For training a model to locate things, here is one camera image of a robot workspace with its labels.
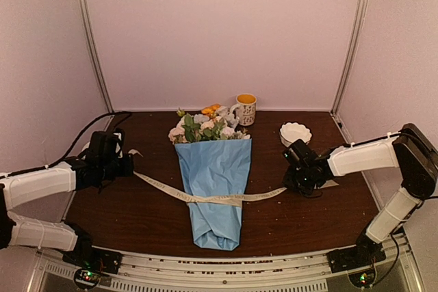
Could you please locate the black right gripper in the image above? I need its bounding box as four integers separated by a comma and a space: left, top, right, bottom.
283, 165, 315, 196

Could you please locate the cream printed ribbon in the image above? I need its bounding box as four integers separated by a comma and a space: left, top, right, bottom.
127, 148, 339, 207

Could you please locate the blue wrapping paper sheet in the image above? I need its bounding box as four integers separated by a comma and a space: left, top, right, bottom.
175, 139, 252, 251

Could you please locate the white flower stem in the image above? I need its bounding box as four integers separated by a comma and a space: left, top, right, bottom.
199, 120, 251, 141

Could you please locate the orange flower stem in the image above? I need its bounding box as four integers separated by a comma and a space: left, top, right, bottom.
201, 103, 221, 118

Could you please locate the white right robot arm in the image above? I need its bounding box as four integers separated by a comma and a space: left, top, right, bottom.
283, 123, 437, 266

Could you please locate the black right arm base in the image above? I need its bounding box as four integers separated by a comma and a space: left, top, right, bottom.
326, 228, 386, 273

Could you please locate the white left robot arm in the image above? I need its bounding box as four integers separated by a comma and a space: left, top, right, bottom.
1, 153, 134, 267

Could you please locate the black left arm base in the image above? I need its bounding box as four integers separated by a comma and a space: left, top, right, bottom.
60, 225, 123, 274

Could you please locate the white scalloped bowl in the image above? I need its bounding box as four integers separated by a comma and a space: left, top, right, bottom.
279, 122, 312, 147

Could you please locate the white mug yellow inside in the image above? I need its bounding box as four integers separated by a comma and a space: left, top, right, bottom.
229, 94, 257, 127

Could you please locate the left circuit board with LEDs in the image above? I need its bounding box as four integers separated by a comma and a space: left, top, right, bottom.
73, 269, 102, 289

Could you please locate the circuit board with leds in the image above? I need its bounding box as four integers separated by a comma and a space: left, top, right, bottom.
348, 271, 376, 288
73, 269, 102, 289

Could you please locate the right circuit board with LEDs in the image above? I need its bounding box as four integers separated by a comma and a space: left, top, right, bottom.
348, 271, 376, 288

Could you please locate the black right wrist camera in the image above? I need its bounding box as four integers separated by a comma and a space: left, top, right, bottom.
283, 139, 318, 168

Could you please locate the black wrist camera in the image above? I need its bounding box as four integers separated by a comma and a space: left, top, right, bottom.
283, 139, 318, 168
86, 128, 125, 165

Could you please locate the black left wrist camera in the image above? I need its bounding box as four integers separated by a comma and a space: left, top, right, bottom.
86, 128, 125, 165

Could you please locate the aluminium front rail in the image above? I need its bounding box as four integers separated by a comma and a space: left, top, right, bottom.
34, 232, 415, 292

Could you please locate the left aluminium frame post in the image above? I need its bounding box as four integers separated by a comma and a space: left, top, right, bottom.
78, 0, 114, 112

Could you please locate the aluminium frame post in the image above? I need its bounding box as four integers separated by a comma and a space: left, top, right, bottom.
78, 0, 114, 112
331, 0, 369, 118

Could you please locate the right aluminium frame post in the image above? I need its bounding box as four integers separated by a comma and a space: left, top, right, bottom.
331, 0, 369, 118

